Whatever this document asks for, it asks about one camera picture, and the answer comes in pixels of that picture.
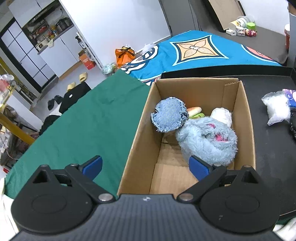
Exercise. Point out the crumpled greenish plastic bag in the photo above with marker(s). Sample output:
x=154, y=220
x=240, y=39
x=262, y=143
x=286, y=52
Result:
x=108, y=68

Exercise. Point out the cluttered side table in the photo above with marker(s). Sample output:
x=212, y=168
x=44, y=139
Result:
x=13, y=129

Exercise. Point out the green cloth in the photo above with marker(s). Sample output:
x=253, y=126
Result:
x=81, y=120

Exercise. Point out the black framed sliding door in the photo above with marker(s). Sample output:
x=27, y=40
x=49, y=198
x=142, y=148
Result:
x=23, y=55

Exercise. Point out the clear plastic bag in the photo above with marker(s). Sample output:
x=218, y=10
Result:
x=277, y=109

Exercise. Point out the brown cardboard box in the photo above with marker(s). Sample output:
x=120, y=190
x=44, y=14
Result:
x=173, y=176

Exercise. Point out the red and white canister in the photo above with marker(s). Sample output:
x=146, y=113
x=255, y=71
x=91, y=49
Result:
x=287, y=37

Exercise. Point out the white jar yellow label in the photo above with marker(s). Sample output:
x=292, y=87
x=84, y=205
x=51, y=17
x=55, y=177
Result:
x=238, y=22

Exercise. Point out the orange paper bag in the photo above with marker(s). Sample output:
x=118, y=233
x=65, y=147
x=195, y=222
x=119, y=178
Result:
x=124, y=58

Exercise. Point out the burger plush toy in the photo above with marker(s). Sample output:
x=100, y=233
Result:
x=194, y=110

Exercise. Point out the blue fluffy plush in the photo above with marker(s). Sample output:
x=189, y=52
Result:
x=203, y=139

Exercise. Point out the white soft ball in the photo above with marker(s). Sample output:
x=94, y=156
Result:
x=222, y=115

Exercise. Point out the green cup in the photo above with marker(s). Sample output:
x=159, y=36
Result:
x=251, y=26

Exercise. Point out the denim octopus plush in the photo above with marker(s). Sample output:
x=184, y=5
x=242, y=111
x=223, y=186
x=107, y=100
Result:
x=170, y=113

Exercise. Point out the red toy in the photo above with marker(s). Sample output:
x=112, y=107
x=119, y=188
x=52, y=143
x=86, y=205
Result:
x=251, y=33

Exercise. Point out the orange red carton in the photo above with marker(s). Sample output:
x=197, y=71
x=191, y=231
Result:
x=87, y=60

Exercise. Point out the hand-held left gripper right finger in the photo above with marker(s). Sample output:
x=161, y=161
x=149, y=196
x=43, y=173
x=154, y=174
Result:
x=198, y=168

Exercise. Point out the white fleece blanket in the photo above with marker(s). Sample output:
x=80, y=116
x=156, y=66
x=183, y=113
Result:
x=286, y=229

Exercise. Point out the yellow slipper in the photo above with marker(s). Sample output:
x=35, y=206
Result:
x=71, y=86
x=82, y=77

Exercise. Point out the blue tissue packet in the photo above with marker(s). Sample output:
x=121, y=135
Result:
x=291, y=96

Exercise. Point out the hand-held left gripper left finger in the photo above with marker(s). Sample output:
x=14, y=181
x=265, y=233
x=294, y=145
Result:
x=92, y=166

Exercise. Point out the white charger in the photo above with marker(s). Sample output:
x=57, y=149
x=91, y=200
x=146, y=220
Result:
x=230, y=32

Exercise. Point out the black slipper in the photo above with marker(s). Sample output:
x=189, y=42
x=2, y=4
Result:
x=58, y=99
x=51, y=104

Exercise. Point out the blue patterned blanket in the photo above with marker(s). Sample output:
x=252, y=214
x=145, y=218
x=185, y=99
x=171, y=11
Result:
x=166, y=60

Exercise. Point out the white plastic bag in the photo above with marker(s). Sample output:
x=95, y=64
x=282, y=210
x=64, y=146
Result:
x=148, y=48

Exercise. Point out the black and white cushion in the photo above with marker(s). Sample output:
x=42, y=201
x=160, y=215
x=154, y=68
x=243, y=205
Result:
x=71, y=97

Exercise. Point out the white kitchen cabinet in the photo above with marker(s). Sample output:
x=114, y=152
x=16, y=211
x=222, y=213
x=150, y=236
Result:
x=62, y=51

